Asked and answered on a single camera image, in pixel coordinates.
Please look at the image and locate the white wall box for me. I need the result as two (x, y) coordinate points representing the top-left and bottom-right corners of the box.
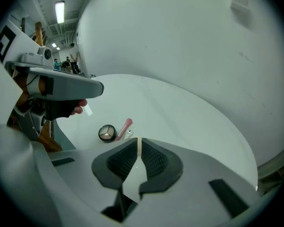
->
(230, 0), (253, 29)

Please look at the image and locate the person's left hand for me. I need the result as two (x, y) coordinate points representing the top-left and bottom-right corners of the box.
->
(70, 98), (89, 116)

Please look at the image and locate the white kidney-shaped table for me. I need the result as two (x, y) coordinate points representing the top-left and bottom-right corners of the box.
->
(56, 74), (259, 192)

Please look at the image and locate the ceiling tube light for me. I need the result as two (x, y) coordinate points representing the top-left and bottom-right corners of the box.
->
(54, 0), (65, 24)

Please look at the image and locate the pink makeup brush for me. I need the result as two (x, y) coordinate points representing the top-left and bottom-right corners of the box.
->
(114, 118), (133, 142)

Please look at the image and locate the beige makeup sponge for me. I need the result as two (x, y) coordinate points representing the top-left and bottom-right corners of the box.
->
(136, 137), (144, 160)

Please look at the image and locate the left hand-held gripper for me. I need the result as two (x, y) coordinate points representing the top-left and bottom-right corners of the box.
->
(0, 24), (105, 141)

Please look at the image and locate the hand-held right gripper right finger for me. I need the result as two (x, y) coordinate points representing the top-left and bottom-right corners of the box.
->
(137, 137), (261, 225)

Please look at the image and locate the small round compact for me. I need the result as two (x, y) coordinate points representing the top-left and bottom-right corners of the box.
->
(98, 124), (117, 143)

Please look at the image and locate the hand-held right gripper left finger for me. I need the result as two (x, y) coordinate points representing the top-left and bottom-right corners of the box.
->
(48, 137), (139, 214)

